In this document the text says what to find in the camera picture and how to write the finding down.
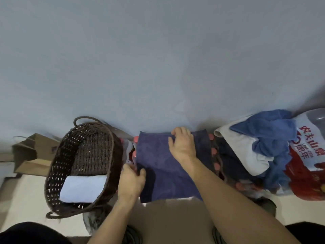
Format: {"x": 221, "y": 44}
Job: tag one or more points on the person's left hand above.
{"x": 130, "y": 182}

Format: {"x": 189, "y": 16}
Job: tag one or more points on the person's right hand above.
{"x": 182, "y": 147}

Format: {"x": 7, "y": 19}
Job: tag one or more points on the dark blue towel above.
{"x": 160, "y": 162}

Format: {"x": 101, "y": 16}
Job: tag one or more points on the white towel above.
{"x": 81, "y": 189}

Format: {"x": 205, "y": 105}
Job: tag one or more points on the dark brown wicker basket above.
{"x": 91, "y": 149}

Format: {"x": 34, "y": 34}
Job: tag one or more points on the cream towel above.
{"x": 241, "y": 149}

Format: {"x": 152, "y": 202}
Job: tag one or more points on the light blue towel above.
{"x": 271, "y": 127}

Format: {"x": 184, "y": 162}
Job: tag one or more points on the person's right forearm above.
{"x": 236, "y": 208}

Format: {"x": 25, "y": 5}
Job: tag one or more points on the person's left forearm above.
{"x": 111, "y": 223}

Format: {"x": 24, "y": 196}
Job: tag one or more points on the person's left grey shoe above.
{"x": 96, "y": 218}

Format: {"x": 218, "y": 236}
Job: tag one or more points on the person's grey shoe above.
{"x": 266, "y": 205}
{"x": 96, "y": 218}

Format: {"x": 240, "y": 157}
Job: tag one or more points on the person's right grey shoe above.
{"x": 266, "y": 205}

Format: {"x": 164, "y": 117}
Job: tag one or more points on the brown paper bag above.
{"x": 35, "y": 155}

